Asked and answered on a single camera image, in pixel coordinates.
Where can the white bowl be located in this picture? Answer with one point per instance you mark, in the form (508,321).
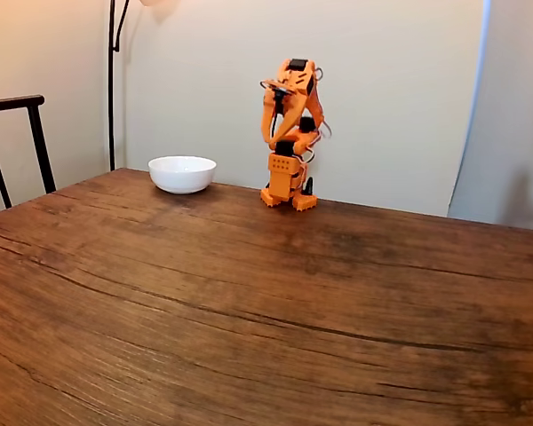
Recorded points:
(182,175)

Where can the black table clamp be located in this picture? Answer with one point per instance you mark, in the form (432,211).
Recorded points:
(310,186)

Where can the black floor lamp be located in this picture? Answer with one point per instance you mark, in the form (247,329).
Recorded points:
(111,89)

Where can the white curtain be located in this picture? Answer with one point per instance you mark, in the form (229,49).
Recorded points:
(515,111)

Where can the black chair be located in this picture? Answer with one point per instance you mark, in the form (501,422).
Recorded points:
(35,128)

